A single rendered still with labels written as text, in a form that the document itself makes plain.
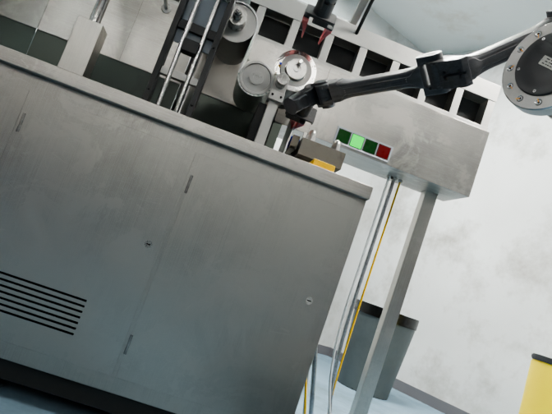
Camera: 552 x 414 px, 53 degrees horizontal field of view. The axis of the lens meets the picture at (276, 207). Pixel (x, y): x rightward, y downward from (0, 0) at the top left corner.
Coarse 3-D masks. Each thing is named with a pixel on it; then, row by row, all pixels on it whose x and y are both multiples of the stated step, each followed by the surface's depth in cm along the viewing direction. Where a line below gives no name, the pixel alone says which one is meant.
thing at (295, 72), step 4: (292, 60) 192; (296, 60) 193; (288, 64) 192; (292, 64) 192; (296, 64) 193; (304, 64) 193; (288, 68) 192; (292, 68) 193; (296, 68) 192; (300, 68) 193; (304, 68) 193; (288, 72) 192; (292, 72) 192; (296, 72) 193; (300, 72) 193; (304, 72) 193; (288, 76) 193; (292, 76) 192; (296, 76) 192; (300, 76) 192; (304, 76) 194; (296, 80) 194
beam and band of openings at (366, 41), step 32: (256, 0) 229; (288, 0) 231; (256, 32) 228; (288, 32) 230; (320, 32) 234; (352, 32) 234; (352, 64) 237; (384, 64) 243; (416, 64) 237; (416, 96) 238; (448, 96) 245; (480, 96) 241
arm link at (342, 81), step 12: (420, 60) 150; (432, 60) 147; (384, 72) 162; (396, 72) 157; (408, 72) 153; (420, 72) 150; (324, 84) 172; (336, 84) 169; (348, 84) 166; (360, 84) 164; (372, 84) 161; (384, 84) 159; (396, 84) 156; (408, 84) 154; (420, 84) 152; (324, 96) 174; (336, 96) 171; (348, 96) 168
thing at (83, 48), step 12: (108, 0) 197; (96, 12) 195; (84, 24) 192; (96, 24) 192; (72, 36) 191; (84, 36) 191; (96, 36) 192; (72, 48) 190; (84, 48) 191; (96, 48) 195; (60, 60) 190; (72, 60) 190; (84, 60) 191; (96, 60) 200; (84, 72) 191
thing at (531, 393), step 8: (536, 360) 281; (544, 360) 274; (536, 368) 278; (544, 368) 273; (528, 376) 283; (536, 376) 276; (544, 376) 272; (528, 384) 280; (536, 384) 274; (544, 384) 271; (528, 392) 278; (536, 392) 273; (544, 392) 270; (528, 400) 276; (536, 400) 272; (544, 400) 268; (520, 408) 283; (528, 408) 275; (536, 408) 270; (544, 408) 267
